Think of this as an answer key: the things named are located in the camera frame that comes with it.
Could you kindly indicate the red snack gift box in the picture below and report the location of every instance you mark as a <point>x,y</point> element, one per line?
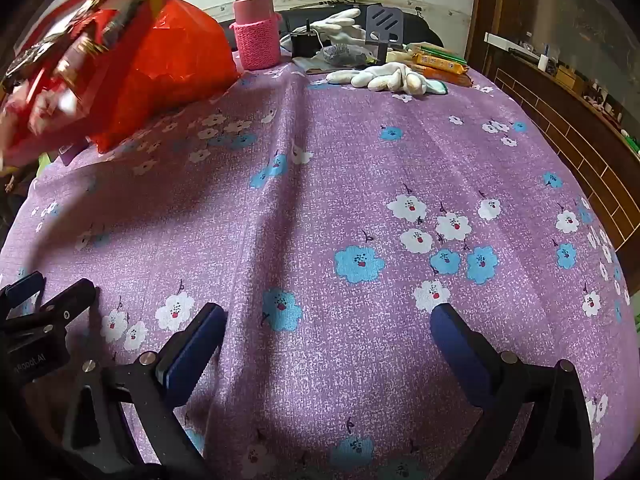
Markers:
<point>125,25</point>

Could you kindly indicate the grey mesh pouch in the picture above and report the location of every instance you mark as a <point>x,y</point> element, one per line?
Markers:
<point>340,54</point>

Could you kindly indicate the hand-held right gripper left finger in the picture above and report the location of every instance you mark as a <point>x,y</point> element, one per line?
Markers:
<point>195,350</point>

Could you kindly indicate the yellow green snack packet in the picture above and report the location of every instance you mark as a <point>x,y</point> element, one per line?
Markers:
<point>435,51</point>

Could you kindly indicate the white work gloves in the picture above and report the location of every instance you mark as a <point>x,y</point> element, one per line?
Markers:
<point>340,22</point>
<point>385,77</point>

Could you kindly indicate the wooden cabinet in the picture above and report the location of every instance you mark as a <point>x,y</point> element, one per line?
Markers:
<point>575,125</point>

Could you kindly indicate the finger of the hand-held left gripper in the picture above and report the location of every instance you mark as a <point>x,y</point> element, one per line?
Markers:
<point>65,307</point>
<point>22,286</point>

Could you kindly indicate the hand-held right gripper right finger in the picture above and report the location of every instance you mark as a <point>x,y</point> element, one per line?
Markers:
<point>460,350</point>

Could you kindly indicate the pink bottle with knitted sleeve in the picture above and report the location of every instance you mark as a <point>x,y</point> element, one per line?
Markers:
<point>255,25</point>

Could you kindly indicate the red plastic bag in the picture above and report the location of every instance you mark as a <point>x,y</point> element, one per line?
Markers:
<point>185,60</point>

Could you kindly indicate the purple floral tablecloth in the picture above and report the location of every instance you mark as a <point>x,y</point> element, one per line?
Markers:
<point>325,160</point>

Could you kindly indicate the small black box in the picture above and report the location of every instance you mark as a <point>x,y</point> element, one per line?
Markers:
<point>302,45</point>

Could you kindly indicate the green cloth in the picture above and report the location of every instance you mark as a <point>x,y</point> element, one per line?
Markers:
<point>45,161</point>

